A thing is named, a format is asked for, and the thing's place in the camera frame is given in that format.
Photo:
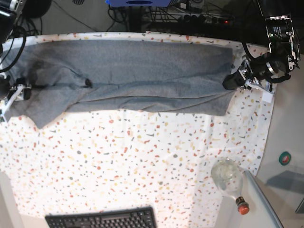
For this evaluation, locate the terrazzo pattern tablecloth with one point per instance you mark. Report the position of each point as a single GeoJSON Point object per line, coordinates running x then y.
{"type": "Point", "coordinates": [110, 160]}

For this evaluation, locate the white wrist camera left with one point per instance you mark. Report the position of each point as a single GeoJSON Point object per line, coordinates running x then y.
{"type": "Point", "coordinates": [267, 97]}

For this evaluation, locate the clear bottle with red cap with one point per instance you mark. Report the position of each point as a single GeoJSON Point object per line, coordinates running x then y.
{"type": "Point", "coordinates": [228, 178]}

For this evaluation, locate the black computer keyboard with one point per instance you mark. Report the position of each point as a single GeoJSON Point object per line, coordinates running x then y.
{"type": "Point", "coordinates": [128, 218]}

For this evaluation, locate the grey t-shirt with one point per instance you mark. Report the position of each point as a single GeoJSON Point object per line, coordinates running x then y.
{"type": "Point", "coordinates": [95, 75]}

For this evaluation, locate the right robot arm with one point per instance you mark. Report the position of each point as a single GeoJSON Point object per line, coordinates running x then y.
{"type": "Point", "coordinates": [10, 11]}

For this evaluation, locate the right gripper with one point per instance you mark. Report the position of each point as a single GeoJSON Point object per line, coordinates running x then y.
{"type": "Point", "coordinates": [9, 94]}

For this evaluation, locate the green tape roll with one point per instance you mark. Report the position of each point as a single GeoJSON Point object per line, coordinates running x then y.
{"type": "Point", "coordinates": [284, 158]}

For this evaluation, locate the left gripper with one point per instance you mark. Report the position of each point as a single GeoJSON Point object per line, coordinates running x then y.
{"type": "Point", "coordinates": [263, 71]}

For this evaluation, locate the grey laptop corner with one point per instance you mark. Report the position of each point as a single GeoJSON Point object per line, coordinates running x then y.
{"type": "Point", "coordinates": [300, 208]}

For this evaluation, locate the blue box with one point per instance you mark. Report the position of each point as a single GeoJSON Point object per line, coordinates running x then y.
{"type": "Point", "coordinates": [137, 3]}

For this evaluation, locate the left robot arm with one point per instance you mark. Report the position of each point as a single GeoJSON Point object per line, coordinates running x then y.
{"type": "Point", "coordinates": [283, 57]}

